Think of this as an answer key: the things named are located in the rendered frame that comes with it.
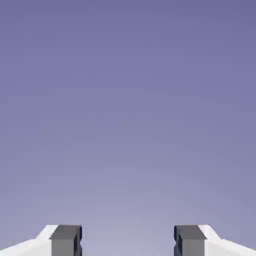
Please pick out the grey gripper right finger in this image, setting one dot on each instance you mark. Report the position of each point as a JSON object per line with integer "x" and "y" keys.
{"x": 192, "y": 243}

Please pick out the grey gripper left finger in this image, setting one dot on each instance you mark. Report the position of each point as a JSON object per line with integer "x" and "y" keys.
{"x": 64, "y": 243}

